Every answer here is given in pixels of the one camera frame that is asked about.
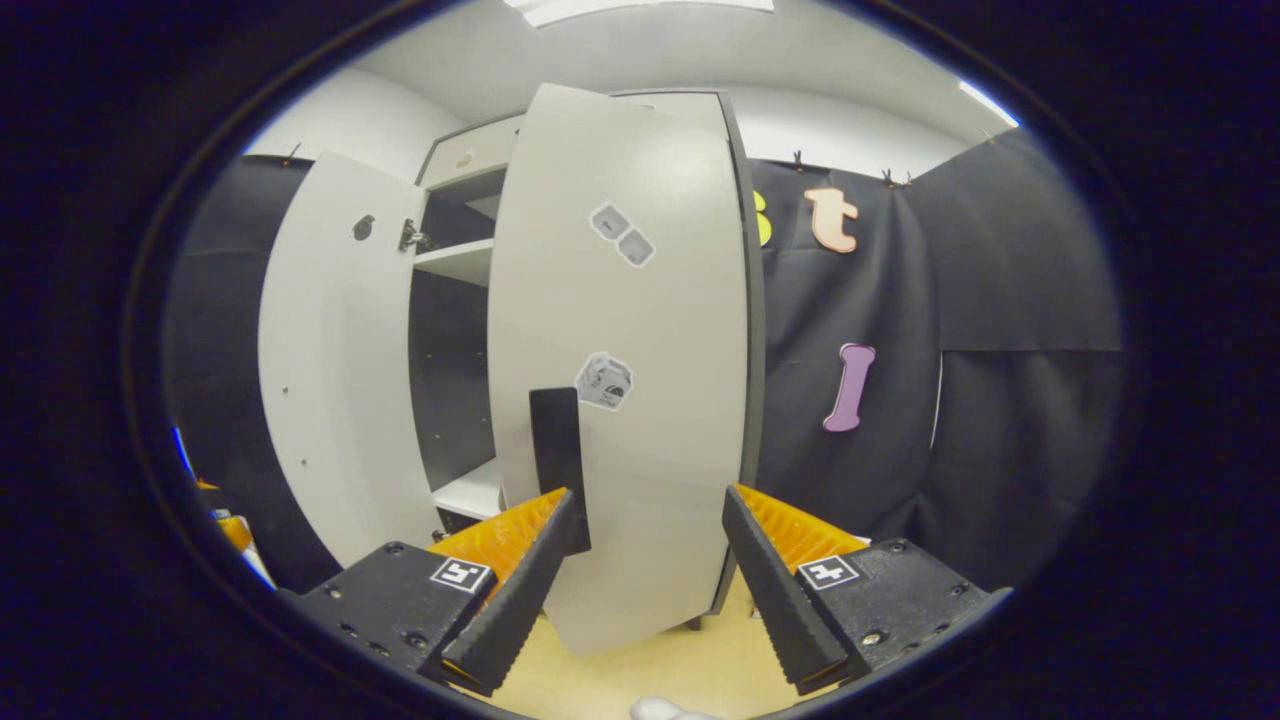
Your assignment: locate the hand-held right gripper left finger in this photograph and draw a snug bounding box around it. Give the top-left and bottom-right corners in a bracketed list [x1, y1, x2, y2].
[285, 487, 579, 698]

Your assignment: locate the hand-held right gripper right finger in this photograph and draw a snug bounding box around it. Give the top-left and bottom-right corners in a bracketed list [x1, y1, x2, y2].
[722, 485, 991, 698]

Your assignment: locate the grey cabinet door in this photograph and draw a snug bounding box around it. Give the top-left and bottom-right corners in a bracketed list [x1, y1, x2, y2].
[487, 83, 751, 656]
[258, 150, 446, 571]

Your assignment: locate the grey shoe cabinet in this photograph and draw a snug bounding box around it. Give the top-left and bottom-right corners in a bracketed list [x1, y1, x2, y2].
[405, 88, 768, 631]

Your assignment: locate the grey cabinet drawer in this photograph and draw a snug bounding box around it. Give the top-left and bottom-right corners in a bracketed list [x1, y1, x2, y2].
[418, 113, 526, 191]

